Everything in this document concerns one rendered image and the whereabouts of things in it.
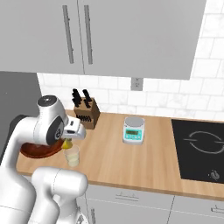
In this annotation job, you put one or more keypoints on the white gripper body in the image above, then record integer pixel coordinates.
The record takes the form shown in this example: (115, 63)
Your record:
(73, 129)

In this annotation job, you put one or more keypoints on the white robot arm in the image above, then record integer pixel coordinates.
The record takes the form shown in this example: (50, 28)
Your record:
(17, 180)

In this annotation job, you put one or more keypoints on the yellow lemon wedge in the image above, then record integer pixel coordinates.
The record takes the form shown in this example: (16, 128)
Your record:
(67, 143)

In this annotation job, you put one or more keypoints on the glass of lemonade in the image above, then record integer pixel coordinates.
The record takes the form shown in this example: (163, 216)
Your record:
(72, 157)

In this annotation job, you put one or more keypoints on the brown wooden bowl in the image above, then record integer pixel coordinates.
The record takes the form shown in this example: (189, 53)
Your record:
(40, 149)

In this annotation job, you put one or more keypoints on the grey fridge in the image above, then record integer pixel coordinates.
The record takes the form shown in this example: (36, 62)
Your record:
(16, 99)

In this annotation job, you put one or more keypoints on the wooden knife block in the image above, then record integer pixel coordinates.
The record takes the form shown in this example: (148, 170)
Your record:
(87, 113)

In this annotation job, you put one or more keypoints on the white kitchen scale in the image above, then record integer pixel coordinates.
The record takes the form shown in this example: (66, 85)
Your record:
(134, 130)

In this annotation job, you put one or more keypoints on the grey drawer front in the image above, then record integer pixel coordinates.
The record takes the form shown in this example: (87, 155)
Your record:
(198, 208)
(131, 198)

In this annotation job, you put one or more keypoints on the grey base cupboard door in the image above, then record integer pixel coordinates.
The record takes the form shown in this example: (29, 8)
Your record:
(128, 213)

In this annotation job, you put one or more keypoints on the black hob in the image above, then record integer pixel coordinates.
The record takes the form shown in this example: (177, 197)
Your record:
(198, 150)

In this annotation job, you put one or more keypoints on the grey wall socket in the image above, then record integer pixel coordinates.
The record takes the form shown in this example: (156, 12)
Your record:
(136, 84)

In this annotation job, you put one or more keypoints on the grey wall cupboard door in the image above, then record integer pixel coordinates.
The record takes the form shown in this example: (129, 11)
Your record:
(39, 35)
(140, 38)

